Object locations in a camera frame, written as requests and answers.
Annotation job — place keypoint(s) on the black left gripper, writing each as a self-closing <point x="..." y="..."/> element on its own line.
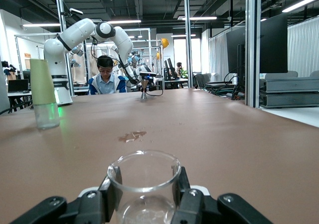
<point x="147" y="78"/>

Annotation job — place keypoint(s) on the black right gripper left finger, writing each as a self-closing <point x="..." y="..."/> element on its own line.
<point x="104" y="204"/>

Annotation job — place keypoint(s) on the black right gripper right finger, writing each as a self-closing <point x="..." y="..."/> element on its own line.
<point x="192" y="206"/>

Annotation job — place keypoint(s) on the clear glass flask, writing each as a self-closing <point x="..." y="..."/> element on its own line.
<point x="143" y="189"/>

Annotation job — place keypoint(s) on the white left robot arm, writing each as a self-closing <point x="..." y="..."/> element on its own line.
<point x="57" y="59"/>

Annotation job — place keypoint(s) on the yellow hard hat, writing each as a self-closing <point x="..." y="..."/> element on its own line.
<point x="158" y="56"/>
<point x="165" y="42"/>

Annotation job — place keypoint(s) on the small green leafy plant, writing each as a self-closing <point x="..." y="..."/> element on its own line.
<point x="184" y="72"/>

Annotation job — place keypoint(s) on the person in blue jacket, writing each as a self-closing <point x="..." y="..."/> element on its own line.
<point x="106" y="84"/>

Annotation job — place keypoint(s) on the spilled liquid puddle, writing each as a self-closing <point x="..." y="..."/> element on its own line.
<point x="132" y="136"/>

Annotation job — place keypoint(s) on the brown table mat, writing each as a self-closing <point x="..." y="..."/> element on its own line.
<point x="224" y="146"/>

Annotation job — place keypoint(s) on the green sleeved glass bottle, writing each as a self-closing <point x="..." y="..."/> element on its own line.
<point x="42" y="84"/>

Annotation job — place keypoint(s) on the large black monitor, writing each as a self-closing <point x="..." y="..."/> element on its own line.
<point x="269" y="47"/>

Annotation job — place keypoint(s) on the grey metal equipment case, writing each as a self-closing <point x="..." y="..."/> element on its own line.
<point x="291" y="84"/>
<point x="289" y="100"/>

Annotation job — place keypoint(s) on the black laptop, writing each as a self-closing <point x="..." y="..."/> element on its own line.
<point x="18" y="85"/>

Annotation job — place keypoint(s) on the white curtain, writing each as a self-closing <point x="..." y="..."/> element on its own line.
<point x="304" y="47"/>

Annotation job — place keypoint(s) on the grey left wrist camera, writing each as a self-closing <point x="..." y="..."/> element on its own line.
<point x="147" y="74"/>

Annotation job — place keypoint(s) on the aluminium frame post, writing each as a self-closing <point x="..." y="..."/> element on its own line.
<point x="253" y="47"/>
<point x="188" y="34"/>
<point x="59" y="10"/>

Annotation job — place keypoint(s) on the pole-mounted camera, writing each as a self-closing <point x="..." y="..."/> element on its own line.
<point x="76" y="11"/>

